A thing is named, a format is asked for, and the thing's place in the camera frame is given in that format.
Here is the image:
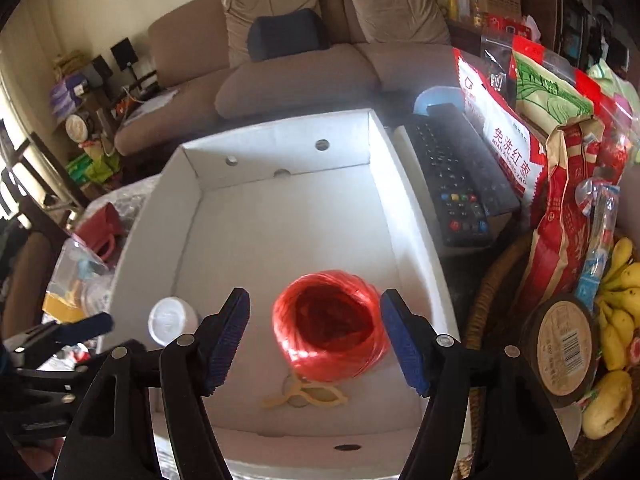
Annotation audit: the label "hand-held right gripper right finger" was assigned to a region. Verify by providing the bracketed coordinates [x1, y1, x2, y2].
[380, 289, 581, 480]

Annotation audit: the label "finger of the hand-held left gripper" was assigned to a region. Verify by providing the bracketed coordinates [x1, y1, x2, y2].
[2, 311, 115, 356]
[12, 355, 108, 408]

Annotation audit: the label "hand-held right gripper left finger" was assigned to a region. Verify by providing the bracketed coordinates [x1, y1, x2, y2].
[52, 287, 251, 480]

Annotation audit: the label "red plastic string ball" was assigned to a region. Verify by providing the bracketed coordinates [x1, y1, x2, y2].
[271, 270, 393, 380]

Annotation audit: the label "white cardboard box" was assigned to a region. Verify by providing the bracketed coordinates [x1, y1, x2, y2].
[102, 107, 463, 480]

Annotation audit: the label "white round cap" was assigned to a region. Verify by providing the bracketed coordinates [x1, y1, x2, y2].
[148, 297, 201, 347]

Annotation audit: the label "yellow plastic clip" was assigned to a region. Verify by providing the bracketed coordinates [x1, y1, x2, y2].
[262, 377, 349, 409]

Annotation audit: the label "red handbag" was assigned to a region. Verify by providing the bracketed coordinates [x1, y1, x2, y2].
[74, 202, 126, 263]

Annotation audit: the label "wicker basket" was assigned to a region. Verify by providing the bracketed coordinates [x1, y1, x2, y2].
[462, 232, 640, 480]

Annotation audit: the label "round brown lidded tub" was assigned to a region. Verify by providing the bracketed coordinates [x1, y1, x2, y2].
[520, 294, 600, 406]

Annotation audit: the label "green boxes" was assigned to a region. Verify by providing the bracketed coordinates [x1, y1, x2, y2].
[67, 152, 121, 186]

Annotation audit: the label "dark wooden chair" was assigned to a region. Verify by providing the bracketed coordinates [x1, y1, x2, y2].
[0, 120, 86, 221]

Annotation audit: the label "black remote control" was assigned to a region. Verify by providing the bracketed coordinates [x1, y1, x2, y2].
[404, 104, 521, 248]

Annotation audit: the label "round white tin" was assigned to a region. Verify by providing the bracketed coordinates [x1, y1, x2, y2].
[65, 114, 91, 143]

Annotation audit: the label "red cream patterned bag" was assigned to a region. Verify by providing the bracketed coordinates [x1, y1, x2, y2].
[527, 115, 626, 311]

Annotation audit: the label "yellow mango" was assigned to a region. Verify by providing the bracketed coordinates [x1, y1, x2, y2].
[581, 370, 633, 440]

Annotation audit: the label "blue toothbrush pack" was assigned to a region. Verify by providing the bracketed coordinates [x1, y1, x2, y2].
[574, 180, 621, 313]

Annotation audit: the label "bunch of bananas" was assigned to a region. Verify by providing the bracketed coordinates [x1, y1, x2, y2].
[595, 237, 640, 371]

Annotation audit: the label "white papers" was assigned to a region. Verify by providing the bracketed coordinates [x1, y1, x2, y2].
[125, 90, 178, 121]

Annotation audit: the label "stack of purple boxes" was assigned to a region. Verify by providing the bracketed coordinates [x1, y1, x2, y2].
[49, 72, 88, 121]

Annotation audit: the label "red white snack packet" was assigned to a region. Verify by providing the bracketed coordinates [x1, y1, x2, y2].
[452, 47, 548, 206]

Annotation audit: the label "light blue plastic bowl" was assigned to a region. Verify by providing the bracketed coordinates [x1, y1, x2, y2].
[414, 86, 468, 116]

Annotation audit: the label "black speaker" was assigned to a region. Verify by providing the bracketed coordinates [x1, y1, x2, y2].
[110, 37, 138, 68]
[90, 55, 113, 83]

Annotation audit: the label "woven straw bag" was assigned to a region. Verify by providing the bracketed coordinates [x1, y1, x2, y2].
[52, 50, 86, 76]

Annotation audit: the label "beige sofa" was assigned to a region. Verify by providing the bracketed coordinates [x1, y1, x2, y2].
[114, 0, 506, 158]

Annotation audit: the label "green snack packet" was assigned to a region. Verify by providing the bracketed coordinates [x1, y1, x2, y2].
[510, 35, 596, 133]

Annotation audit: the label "dark blue cushion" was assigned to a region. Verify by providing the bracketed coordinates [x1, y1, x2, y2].
[247, 8, 331, 63]

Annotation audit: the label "beige sofa cushion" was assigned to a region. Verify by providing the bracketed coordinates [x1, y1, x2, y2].
[340, 0, 453, 46]
[221, 0, 323, 68]

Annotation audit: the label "brown red gift box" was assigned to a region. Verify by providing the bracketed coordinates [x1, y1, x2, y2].
[466, 0, 521, 31]

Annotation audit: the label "dark wooden cabinet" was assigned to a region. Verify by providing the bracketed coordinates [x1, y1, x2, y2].
[520, 0, 591, 68]

